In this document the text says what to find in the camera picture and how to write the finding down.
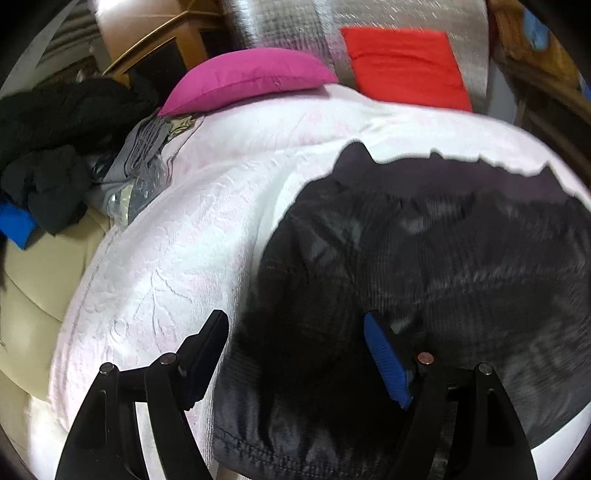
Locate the silver foil mat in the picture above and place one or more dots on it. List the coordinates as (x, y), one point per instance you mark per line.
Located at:
(295, 27)

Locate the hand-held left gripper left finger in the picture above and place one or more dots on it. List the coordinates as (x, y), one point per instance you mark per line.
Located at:
(199, 369)

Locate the black puffer jacket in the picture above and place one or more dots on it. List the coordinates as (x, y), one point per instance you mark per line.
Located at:
(415, 295)

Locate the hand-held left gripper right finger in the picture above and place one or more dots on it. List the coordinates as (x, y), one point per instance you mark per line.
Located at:
(387, 364)

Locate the white textured blanket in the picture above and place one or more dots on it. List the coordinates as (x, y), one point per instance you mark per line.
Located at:
(194, 221)

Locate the wicker chair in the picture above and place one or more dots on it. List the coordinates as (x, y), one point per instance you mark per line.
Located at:
(545, 60)

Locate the magenta pillow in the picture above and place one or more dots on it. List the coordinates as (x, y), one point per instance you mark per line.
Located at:
(244, 78)

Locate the blue cloth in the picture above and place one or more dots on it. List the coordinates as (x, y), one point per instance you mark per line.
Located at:
(16, 226)

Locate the pile of black clothes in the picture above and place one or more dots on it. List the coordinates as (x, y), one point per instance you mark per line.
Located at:
(60, 138)

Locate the red pillow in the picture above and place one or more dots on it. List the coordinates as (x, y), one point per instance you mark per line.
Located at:
(406, 64)

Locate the grey printed garment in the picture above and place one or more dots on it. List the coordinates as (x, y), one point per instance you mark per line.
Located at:
(138, 157)

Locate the wooden cabinet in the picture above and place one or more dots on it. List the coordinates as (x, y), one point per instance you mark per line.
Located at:
(152, 41)

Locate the beige sofa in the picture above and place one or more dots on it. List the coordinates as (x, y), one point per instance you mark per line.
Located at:
(41, 286)

